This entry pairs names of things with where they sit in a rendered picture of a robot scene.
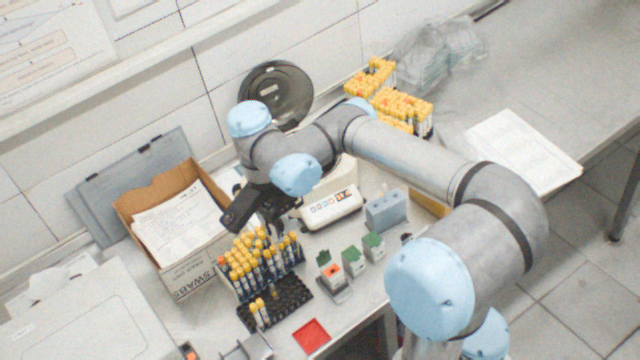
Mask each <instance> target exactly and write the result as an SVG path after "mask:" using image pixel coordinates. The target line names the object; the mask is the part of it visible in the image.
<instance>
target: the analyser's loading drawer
mask: <svg viewBox="0 0 640 360"><path fill-rule="evenodd" d="M256 328H257V332H256V333H254V334H253V335H251V336H250V337H249V338H247V339H246V340H244V341H243V342H240V340H239V339H237V342H238V344H237V345H236V346H235V347H234V348H232V349H231V350H229V351H228V352H226V353H225V354H224V355H221V353H220V352H219V353H218V354H219V356H220V357H221V358H219V359H218V360H265V359H267V358H268V357H269V356H271V355H272V354H273V355H274V356H276V355H277V353H276V351H275V348H274V346H273V345H272V343H271V342H270V341H269V339H268V338H267V337H266V335H265V334H264V333H263V331H262V330H261V329H260V327H259V326H257V327H256Z"/></svg>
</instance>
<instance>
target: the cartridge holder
mask: <svg viewBox="0 0 640 360"><path fill-rule="evenodd" d="M315 279H316V281H317V282H318V284H319V285H320V286H321V287H322V288H323V289H324V290H325V291H326V292H327V294H328V295H329V296H330V298H331V299H332V300H333V301H334V302H335V303H336V305H337V306H338V305H339V304H341V303H342V302H343V301H345V300H346V299H347V298H349V296H350V295H352V294H353V293H354V292H355V290H354V289H353V288H352V286H351V285H350V284H349V281H348V280H347V279H346V278H345V279H346V281H345V282H343V283H342V284H341V285H339V286H338V287H337V288H335V289H334V290H332V289H331V288H330V287H329V285H328V284H327V283H326V282H325V281H324V280H323V279H322V276H321V275H319V276H318V277H317V278H315Z"/></svg>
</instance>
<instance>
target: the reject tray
mask: <svg viewBox="0 0 640 360"><path fill-rule="evenodd" d="M291 335H292V336H293V338H294V339H295V340H296V342H297V343H298V344H299V345H300V347H301V348H302V349H303V350H304V352H305V353H306V354H307V355H310V354H311V353H312V352H315V351H316V350H317V349H319V348H320V347H321V346H323V345H324V344H325V343H327V342H328V341H329V340H331V339H332V337H331V335H330V334H329V333H328V332H327V331H326V329H325V328H324V327H323V326H322V325H321V323H320V322H319V321H318V320H317V319H316V318H315V317H314V318H313V319H312V320H309V321H308V322H306V323H305V324H304V325H302V326H301V327H300V328H298V329H297V330H295V331H294V332H293V333H291Z"/></svg>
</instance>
